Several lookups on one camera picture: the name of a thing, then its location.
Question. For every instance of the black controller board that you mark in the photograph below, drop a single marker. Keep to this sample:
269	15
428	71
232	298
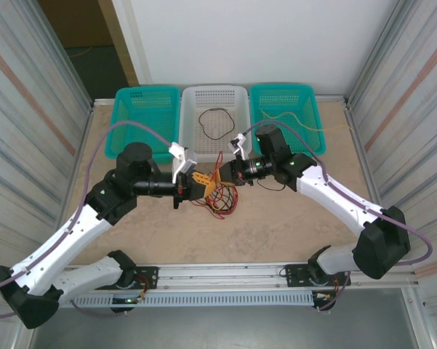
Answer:
127	303
323	300

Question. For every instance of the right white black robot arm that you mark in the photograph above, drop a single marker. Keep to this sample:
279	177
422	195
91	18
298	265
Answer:
334	204

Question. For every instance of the aluminium mounting rail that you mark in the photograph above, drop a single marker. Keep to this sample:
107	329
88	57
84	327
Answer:
221	276

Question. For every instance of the wooden door frame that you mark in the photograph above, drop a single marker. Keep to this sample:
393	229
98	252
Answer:
117	36

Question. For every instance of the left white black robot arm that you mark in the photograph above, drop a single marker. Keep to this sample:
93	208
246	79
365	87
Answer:
58	241

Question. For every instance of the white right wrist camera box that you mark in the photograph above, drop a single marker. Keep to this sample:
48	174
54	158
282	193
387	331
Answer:
240	143

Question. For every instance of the white perforated plastic basket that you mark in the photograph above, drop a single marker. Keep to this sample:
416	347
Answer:
218	98

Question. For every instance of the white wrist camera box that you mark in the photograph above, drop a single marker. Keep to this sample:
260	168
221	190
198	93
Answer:
240	143
183	160

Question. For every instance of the teal perforated plastic basket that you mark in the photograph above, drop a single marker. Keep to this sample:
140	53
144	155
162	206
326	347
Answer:
145	109
305	105

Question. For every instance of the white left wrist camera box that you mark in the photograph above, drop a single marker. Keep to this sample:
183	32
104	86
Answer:
183	160

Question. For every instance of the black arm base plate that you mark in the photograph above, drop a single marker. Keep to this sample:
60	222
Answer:
294	276
149	272

